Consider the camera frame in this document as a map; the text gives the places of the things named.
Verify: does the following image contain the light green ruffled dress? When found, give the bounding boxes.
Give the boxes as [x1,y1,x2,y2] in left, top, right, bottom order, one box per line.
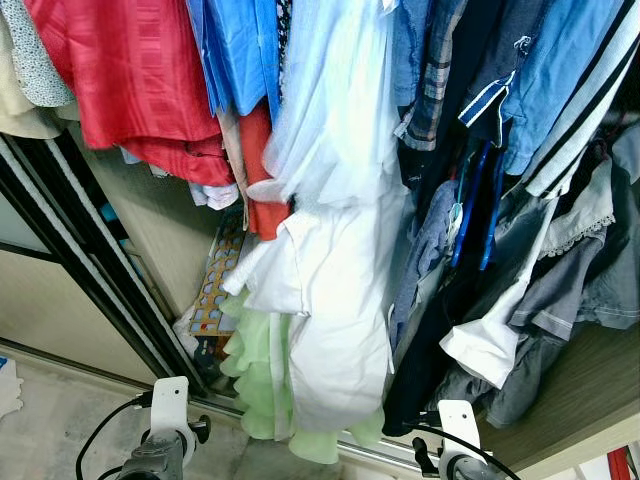
[219,290,387,465]

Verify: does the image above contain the dark navy trousers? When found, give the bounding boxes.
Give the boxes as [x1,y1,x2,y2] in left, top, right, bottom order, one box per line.
[382,150,502,437]

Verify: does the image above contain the colourful patterned cloth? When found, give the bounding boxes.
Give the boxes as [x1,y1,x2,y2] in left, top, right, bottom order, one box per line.
[175,205,252,367]

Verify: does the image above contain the white long-sleeved shirt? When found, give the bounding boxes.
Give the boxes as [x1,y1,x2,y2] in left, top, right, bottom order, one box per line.
[439,195,562,390]

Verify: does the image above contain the wooden wardrobe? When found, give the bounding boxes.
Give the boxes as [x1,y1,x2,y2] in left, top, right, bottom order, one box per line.
[0,95,640,480]

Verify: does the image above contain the plain white shirt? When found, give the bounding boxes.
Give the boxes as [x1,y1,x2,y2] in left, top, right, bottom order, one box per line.
[222,188,412,434]

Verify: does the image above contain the sliding wardrobe door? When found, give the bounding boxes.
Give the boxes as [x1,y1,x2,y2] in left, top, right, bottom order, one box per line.
[0,130,206,396]

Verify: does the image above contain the orange-red garment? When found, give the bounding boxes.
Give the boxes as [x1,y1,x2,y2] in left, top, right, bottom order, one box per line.
[235,100,292,242]

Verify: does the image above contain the blue clothes hanger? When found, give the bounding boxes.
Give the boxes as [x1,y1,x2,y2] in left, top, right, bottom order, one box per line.
[449,140,507,272]

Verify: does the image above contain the grey lace-trimmed top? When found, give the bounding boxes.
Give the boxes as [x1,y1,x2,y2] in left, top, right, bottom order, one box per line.
[540,155,617,262]

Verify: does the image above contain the white sheer dress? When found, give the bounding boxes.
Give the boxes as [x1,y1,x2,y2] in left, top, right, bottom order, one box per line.
[247,0,412,207]

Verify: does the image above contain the red shirt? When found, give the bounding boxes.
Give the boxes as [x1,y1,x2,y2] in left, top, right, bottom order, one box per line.
[22,0,237,187]

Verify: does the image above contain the cream garment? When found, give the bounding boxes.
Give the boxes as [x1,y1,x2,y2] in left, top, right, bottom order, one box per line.
[0,10,62,140]

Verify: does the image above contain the grey plaid shirt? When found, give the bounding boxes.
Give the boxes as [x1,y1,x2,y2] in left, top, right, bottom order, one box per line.
[393,0,472,152]

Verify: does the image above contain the bright blue shirt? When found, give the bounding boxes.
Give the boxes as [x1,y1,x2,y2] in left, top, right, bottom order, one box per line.
[187,0,292,122]

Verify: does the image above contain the navy jacket with striped cuff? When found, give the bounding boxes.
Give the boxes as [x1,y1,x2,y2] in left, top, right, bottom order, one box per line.
[457,0,547,147]

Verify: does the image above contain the white floral garment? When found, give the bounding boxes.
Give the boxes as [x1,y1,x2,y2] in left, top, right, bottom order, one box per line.
[0,0,77,109]

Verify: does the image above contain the light blue shirt striped trim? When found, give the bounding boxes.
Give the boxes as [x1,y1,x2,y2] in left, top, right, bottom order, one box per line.
[499,0,640,198]

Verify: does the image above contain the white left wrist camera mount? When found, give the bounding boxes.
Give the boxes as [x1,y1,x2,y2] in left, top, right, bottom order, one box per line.
[150,377,191,443]

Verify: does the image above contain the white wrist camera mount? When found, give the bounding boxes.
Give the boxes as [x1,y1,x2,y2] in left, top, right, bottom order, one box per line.
[438,400,481,461]
[150,377,191,443]

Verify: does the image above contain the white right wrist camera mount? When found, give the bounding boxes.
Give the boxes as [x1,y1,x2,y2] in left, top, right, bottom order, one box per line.
[438,400,481,461]

